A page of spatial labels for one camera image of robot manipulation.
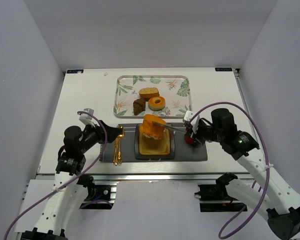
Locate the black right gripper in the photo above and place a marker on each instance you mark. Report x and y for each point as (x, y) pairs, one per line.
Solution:
(194, 132)

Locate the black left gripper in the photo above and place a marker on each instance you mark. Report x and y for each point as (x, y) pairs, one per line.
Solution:
(101, 131)

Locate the silver metal tongs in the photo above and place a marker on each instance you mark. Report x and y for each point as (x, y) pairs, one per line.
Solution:
(169, 127)

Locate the round orange bun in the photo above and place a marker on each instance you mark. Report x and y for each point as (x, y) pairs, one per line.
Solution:
(151, 130)

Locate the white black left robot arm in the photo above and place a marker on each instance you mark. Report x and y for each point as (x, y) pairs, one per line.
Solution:
(70, 186)

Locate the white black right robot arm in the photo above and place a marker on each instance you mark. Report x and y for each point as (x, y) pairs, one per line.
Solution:
(278, 203)

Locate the sliced bread loaf piece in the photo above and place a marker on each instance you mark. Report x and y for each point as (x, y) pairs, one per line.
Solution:
(149, 92)

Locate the gold knife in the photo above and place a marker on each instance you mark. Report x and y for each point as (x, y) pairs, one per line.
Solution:
(115, 157)

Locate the red cup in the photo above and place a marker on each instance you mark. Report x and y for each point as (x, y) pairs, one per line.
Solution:
(188, 137)

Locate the dark grey placemat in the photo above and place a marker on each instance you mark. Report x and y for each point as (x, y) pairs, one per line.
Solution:
(181, 151)

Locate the black square plate, tan centre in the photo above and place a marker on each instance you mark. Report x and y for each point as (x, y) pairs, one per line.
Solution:
(148, 148)

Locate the dark brown croissant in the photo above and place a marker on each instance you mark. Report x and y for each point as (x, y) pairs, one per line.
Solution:
(139, 105)

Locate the floral leaf-pattern serving tray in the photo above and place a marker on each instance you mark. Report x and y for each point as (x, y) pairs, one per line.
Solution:
(166, 96)

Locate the right blue corner label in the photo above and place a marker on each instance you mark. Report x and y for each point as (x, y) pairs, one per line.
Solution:
(223, 69)

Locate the blue corner label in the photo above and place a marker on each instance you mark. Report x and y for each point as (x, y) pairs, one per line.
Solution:
(223, 69)
(74, 71)

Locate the left blue corner label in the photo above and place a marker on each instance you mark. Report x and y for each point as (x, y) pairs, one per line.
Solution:
(74, 71)

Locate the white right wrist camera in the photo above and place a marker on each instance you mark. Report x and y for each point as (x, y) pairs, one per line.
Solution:
(191, 120)

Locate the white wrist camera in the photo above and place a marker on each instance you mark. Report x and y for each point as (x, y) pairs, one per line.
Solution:
(86, 118)
(191, 120)

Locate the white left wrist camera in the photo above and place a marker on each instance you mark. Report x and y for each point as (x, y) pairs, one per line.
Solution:
(86, 118)

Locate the orange ring bagel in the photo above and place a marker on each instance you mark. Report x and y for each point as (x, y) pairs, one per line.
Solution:
(156, 103)

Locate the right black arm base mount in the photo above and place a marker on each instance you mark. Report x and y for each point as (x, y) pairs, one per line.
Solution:
(212, 200)

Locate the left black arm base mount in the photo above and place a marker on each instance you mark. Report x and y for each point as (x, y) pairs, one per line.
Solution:
(101, 195)

